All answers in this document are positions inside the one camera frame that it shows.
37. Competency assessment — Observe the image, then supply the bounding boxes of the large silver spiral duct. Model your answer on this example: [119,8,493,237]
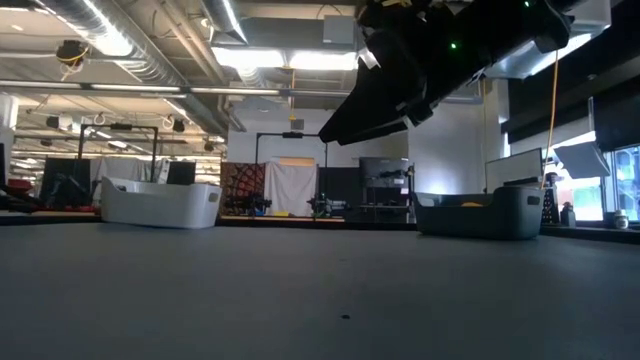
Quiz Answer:
[34,0,231,136]

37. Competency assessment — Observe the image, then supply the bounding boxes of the rectangular silver air duct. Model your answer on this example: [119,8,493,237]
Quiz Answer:
[482,0,612,81]

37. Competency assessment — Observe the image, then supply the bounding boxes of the grey ceiling box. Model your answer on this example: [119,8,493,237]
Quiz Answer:
[322,14,357,45]

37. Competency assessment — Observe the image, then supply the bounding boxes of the white plastic basket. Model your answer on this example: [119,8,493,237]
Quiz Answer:
[99,175,224,230]

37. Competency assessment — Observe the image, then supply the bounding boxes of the patterned red tapestry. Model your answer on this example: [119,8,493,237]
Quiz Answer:
[219,160,267,217]

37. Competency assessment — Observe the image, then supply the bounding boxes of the ceiling light panel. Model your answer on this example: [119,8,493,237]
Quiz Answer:
[288,51,359,71]
[212,47,286,70]

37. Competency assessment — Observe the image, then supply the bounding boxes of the black wall panel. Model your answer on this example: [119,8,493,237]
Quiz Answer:
[587,74,640,152]

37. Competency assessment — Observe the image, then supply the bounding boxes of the black shelf unit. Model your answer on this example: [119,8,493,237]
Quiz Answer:
[357,156,417,224]

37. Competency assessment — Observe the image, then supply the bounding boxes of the dark bottle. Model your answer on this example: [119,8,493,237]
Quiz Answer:
[559,200,578,229]

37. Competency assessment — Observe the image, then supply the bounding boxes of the small black monitor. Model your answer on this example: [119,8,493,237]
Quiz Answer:
[166,160,197,185]

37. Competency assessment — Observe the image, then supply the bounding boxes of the white board panel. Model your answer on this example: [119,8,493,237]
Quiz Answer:
[483,147,545,194]

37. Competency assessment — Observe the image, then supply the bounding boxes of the black stand frame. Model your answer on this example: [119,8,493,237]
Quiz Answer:
[76,122,160,182]

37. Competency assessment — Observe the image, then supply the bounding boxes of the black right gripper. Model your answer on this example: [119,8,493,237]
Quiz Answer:
[318,0,496,147]

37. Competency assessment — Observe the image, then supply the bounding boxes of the grey tilted panel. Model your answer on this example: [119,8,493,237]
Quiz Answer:
[552,140,612,180]

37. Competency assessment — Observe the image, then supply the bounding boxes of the teal plastic basket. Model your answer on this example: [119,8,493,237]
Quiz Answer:
[412,185,545,241]

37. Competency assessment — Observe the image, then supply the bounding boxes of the black mesh grater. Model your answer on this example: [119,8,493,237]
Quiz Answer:
[538,185,562,225]

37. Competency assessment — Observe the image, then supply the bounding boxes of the white hanging cloth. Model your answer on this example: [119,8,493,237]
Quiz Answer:
[263,157,319,217]

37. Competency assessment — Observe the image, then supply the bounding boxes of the black gantry frame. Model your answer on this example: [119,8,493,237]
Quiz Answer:
[253,130,330,214]

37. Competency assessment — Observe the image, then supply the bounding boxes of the white column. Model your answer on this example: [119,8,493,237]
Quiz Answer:
[0,93,20,196]

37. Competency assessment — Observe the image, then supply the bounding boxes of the ceiling cable reel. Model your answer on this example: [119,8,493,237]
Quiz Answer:
[53,38,91,82]

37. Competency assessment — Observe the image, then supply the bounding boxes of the grey table mat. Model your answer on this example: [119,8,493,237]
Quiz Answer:
[0,219,640,360]

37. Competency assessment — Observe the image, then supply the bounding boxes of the horizontal metal pipe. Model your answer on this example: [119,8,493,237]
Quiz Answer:
[0,79,351,100]

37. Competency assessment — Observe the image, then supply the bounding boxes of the silver spiral air duct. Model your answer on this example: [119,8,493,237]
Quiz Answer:
[199,0,249,46]

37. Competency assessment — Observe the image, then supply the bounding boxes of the large black monitor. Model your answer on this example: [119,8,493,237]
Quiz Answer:
[40,157,93,207]

